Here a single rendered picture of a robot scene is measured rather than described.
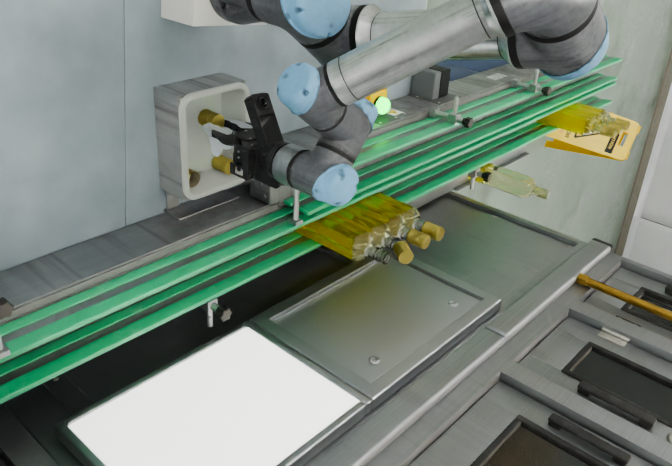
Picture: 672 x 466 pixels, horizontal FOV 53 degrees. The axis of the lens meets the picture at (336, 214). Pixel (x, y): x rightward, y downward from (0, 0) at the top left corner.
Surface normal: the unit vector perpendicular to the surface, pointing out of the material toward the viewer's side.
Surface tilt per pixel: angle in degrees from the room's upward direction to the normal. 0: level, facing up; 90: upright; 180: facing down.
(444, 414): 90
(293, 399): 90
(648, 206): 90
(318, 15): 7
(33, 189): 0
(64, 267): 90
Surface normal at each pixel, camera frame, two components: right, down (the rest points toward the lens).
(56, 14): 0.74, 0.34
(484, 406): 0.05, -0.89
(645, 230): -0.67, 0.31
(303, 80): -0.50, -0.30
